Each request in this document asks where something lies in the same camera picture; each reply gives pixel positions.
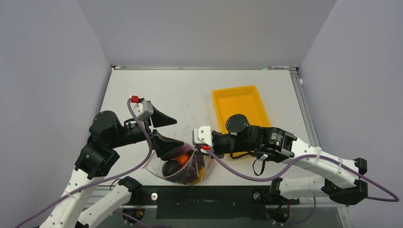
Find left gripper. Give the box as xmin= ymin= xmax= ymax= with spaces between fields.
xmin=109 ymin=104 xmax=183 ymax=155

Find orange toy pumpkin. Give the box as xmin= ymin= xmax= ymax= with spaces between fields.
xmin=174 ymin=153 xmax=190 ymax=167

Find purple toy eggplant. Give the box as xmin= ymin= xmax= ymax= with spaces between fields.
xmin=162 ymin=160 xmax=182 ymax=177

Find yellow toy bell pepper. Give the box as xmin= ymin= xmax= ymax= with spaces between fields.
xmin=192 ymin=167 xmax=208 ymax=185

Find clear zip top bag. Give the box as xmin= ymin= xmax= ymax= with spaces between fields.
xmin=144 ymin=143 xmax=215 ymax=186

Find dark red toy grapes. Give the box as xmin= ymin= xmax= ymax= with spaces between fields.
xmin=176 ymin=154 xmax=205 ymax=185

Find yellow plastic tray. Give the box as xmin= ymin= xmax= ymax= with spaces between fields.
xmin=211 ymin=85 xmax=271 ymax=133

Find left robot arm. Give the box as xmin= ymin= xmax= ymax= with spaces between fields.
xmin=42 ymin=97 xmax=183 ymax=228

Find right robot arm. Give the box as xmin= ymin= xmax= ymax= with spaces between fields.
xmin=208 ymin=114 xmax=368 ymax=205

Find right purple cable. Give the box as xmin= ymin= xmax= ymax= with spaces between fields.
xmin=201 ymin=145 xmax=400 ymax=226

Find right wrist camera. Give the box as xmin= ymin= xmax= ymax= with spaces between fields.
xmin=192 ymin=126 xmax=213 ymax=154

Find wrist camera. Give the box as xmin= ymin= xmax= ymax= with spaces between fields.
xmin=192 ymin=126 xmax=213 ymax=154
xmin=127 ymin=95 xmax=154 ymax=122

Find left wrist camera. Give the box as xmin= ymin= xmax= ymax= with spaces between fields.
xmin=127 ymin=95 xmax=154 ymax=122

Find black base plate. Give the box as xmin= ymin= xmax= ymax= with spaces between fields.
xmin=124 ymin=185 xmax=300 ymax=219

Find aluminium frame rail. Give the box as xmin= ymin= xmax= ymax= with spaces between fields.
xmin=101 ymin=69 xmax=319 ymax=146

